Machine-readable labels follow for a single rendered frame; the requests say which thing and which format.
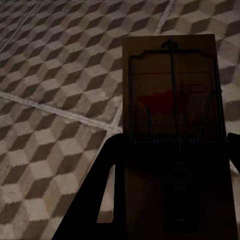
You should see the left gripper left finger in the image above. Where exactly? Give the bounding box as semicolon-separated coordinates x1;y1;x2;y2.
52;133;127;240

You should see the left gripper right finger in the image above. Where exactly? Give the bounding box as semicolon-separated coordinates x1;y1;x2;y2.
227;133;240;173

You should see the mousetrap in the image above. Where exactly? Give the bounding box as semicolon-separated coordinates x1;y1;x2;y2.
122;34;239;240

